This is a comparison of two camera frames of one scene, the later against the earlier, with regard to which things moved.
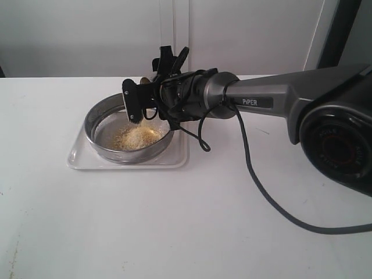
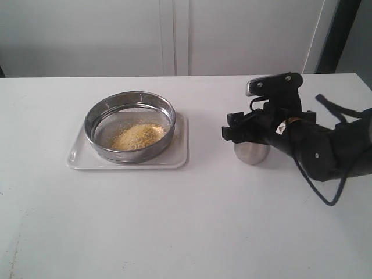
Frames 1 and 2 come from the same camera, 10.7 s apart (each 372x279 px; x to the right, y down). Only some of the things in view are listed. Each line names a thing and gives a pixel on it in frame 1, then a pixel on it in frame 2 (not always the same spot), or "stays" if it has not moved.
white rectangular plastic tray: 81,156 stays
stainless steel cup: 144,80 -> 251,153
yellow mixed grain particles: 137,136 stays
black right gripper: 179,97 -> 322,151
